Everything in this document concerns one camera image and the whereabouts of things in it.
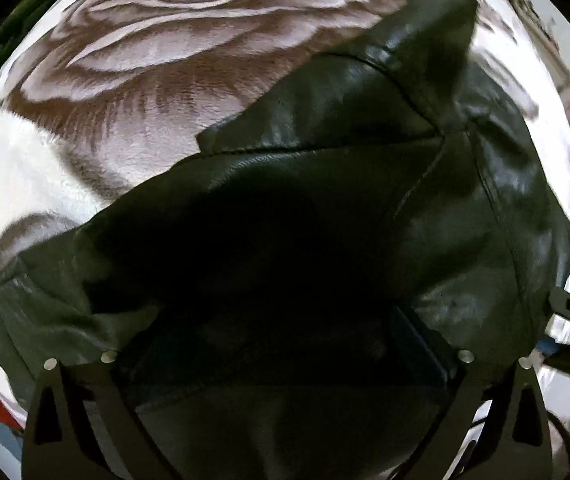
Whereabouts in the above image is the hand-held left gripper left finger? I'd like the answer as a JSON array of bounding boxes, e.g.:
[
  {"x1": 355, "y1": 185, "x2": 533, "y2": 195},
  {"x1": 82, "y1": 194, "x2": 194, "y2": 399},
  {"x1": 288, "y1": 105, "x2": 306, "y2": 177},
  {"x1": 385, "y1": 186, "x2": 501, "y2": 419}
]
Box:
[{"x1": 21, "y1": 350, "x2": 177, "y2": 480}]

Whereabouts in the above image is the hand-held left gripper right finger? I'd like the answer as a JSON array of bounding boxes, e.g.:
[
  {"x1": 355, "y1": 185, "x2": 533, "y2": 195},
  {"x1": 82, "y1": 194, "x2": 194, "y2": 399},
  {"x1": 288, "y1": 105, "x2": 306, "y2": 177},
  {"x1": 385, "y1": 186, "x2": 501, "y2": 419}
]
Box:
[{"x1": 391, "y1": 304, "x2": 552, "y2": 480}]

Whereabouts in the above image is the black leather jacket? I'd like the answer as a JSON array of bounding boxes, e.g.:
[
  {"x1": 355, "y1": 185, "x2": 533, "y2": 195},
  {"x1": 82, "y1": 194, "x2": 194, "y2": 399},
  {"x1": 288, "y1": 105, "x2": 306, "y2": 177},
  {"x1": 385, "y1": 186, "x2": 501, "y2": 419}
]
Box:
[{"x1": 0, "y1": 0, "x2": 570, "y2": 480}]

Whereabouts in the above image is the floral purple bed blanket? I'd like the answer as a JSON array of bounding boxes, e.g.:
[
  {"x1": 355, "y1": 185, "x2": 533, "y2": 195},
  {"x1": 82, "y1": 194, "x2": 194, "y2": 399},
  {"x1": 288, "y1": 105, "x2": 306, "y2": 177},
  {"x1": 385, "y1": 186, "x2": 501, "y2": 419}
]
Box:
[{"x1": 0, "y1": 0, "x2": 570, "y2": 411}]

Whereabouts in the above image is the green garment with white stripes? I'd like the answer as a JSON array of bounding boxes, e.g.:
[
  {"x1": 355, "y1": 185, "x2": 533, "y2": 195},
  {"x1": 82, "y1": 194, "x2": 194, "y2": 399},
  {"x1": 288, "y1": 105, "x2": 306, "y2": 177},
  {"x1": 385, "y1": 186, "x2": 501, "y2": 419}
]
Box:
[{"x1": 0, "y1": 0, "x2": 66, "y2": 78}]

